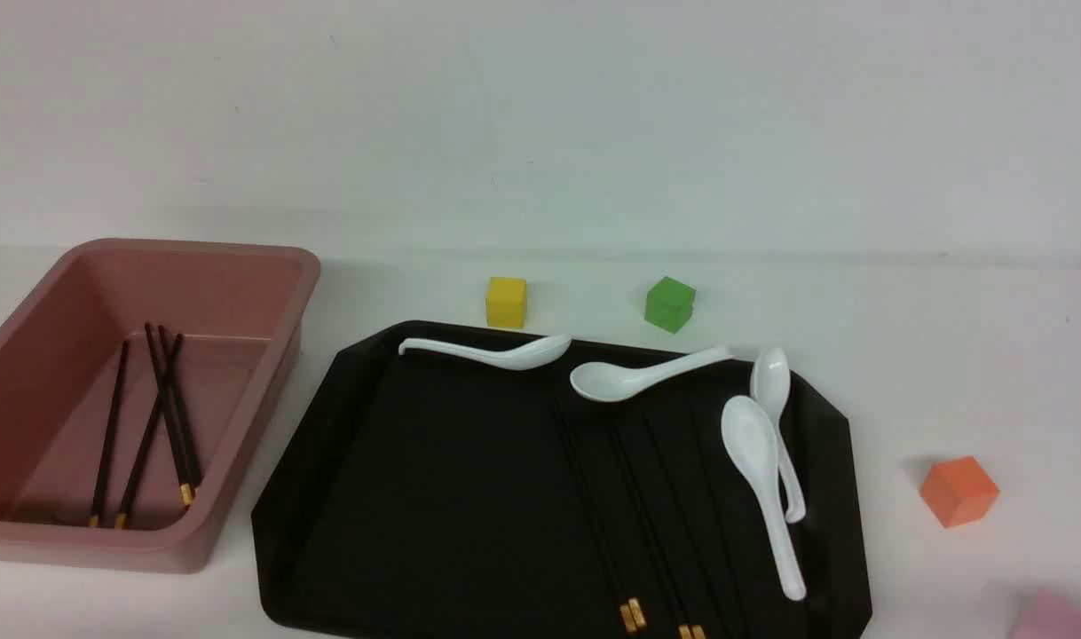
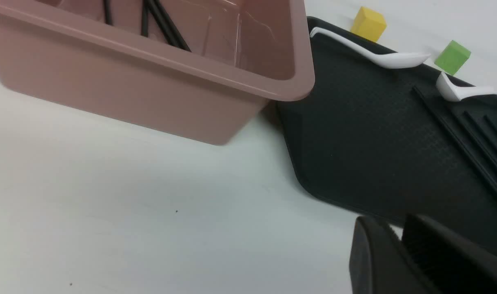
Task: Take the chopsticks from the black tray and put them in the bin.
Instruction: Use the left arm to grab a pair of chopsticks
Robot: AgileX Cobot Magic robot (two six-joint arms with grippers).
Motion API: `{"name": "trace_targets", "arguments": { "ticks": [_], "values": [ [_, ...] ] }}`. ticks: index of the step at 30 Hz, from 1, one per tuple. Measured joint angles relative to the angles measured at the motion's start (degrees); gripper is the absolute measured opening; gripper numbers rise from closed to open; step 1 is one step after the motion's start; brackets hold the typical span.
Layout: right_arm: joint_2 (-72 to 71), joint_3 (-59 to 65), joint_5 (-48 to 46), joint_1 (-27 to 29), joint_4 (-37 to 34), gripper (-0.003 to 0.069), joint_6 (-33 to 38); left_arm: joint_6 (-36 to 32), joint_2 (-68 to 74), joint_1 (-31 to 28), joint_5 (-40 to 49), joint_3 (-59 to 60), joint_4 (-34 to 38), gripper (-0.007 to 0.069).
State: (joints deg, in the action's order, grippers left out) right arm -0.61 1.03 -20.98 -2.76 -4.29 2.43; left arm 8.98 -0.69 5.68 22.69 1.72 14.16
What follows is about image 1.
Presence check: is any black chopstick on tray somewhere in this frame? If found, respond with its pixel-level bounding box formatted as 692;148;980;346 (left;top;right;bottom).
552;398;638;638
601;429;649;634
614;415;695;638
639;410;707;638

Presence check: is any black chopstick on tray left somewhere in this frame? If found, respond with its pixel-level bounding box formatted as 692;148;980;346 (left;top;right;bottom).
552;398;638;638

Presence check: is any white spoon top left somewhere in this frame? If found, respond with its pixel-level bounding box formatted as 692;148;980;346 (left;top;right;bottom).
398;335;572;372

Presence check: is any dark chopstick in bin left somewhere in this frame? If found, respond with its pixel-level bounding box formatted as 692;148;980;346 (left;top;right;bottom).
86;340;130;527

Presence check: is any pink cube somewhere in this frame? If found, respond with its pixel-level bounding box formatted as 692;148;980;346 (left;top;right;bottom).
1006;589;1081;638

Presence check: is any dark chopstick in bin crossing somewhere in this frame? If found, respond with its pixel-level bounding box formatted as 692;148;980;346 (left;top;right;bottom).
114;323;182;530

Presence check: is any yellow cube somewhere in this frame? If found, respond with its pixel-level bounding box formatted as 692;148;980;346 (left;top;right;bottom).
485;278;528;330

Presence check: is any green cube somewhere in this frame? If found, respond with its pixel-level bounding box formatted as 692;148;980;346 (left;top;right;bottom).
643;276;698;333

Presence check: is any black plastic tray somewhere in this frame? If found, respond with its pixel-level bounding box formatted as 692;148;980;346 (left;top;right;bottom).
251;322;872;638

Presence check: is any dark chopstick in bin right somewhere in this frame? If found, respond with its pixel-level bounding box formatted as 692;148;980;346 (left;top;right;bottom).
158;325;202;496

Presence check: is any white spoon long front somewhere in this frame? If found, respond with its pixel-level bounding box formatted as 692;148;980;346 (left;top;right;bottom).
720;395;808;600

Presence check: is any pink plastic bin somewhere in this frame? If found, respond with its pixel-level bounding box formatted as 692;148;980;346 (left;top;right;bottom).
0;239;321;573

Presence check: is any white spoon top middle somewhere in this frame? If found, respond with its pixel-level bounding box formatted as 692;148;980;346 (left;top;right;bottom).
569;345;734;403

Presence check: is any black chopstick on tray right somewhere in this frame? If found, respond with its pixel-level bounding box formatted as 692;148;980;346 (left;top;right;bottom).
639;410;707;638

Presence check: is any orange cube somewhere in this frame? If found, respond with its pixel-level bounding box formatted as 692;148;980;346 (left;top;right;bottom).
920;454;1000;527

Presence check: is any dark chopstick in bin middle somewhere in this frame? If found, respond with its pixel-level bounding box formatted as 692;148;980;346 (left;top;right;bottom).
144;323;193;509

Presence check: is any white spoon far right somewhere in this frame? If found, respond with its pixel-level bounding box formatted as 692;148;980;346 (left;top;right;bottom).
750;347;808;525

